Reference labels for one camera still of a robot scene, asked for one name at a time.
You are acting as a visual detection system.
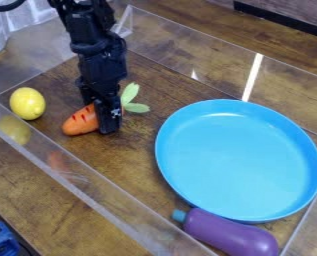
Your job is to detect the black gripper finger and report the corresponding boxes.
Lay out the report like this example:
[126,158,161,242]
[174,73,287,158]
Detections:
[94,96,122,134]
[75,79,96,105]

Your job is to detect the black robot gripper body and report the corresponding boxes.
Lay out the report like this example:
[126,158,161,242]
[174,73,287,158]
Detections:
[71,33,128,99]

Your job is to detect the orange toy carrot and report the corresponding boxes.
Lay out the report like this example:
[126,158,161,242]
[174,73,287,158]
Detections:
[62,82,150,136]

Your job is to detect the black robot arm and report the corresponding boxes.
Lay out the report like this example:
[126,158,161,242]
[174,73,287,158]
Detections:
[47,0,128,134]

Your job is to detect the blue round tray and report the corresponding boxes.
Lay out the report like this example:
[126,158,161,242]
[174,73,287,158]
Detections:
[156,99,317,223]

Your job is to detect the yellow toy lemon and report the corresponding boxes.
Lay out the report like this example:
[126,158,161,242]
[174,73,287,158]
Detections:
[10,87,46,120]

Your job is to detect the black baseboard strip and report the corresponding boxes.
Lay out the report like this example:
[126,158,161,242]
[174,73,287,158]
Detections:
[233,1,317,36]

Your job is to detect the purple toy eggplant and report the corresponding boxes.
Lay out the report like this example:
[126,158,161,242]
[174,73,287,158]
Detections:
[172,208,279,256]

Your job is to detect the blue plastic object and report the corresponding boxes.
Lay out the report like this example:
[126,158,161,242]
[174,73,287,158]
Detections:
[0,222,21,256]

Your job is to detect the clear acrylic barrier wall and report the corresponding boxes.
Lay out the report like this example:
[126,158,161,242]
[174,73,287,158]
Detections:
[0,0,317,256]

